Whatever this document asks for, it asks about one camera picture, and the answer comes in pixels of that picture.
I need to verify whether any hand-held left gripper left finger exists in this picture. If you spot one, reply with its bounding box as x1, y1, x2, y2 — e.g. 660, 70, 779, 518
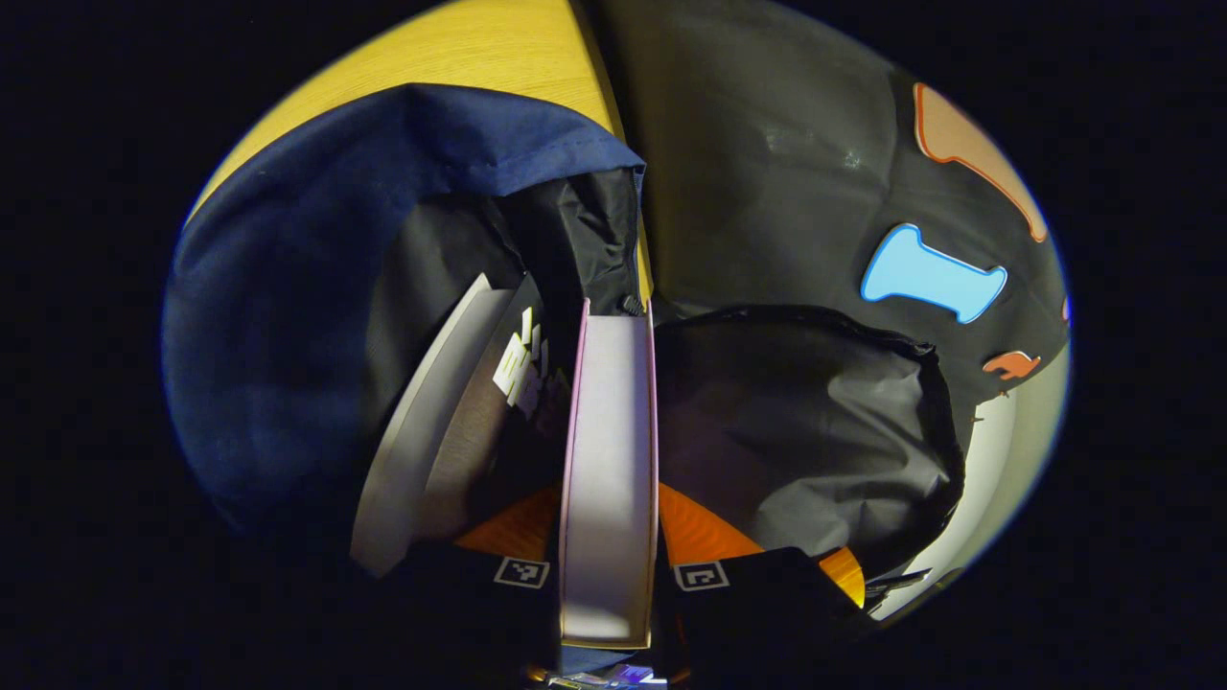
364, 484, 567, 683

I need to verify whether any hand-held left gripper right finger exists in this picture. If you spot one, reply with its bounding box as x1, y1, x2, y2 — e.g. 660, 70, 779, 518
657, 482, 873, 681

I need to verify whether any dark cover book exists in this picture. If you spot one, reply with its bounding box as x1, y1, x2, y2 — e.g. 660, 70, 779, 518
350, 273, 576, 577

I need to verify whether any pink cover book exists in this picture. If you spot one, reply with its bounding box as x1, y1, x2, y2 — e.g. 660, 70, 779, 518
559, 297, 661, 652

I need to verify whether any blue schoolbag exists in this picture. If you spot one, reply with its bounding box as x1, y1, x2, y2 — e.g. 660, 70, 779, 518
163, 83, 967, 586

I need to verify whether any black backdrop cloth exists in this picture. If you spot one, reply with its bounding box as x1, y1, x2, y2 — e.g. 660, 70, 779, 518
575, 0, 1070, 461

